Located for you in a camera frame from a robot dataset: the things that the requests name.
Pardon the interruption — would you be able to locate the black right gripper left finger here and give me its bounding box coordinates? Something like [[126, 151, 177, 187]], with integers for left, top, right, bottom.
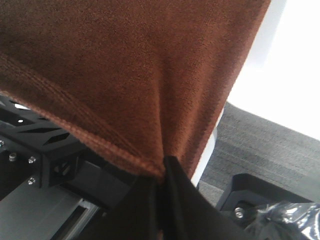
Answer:
[[82, 176, 164, 240]]

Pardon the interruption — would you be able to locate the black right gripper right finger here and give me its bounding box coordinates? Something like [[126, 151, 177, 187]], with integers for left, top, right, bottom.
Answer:
[[157, 156, 247, 240]]

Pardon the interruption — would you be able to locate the brown towel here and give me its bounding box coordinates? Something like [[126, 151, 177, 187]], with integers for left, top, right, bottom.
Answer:
[[0, 0, 270, 179]]

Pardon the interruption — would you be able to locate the black plastic wrapped mount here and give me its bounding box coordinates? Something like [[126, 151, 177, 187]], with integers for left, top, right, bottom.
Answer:
[[216, 173, 320, 240]]

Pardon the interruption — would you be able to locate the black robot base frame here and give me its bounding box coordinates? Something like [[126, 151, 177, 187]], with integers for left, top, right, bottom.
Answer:
[[0, 96, 135, 240]]

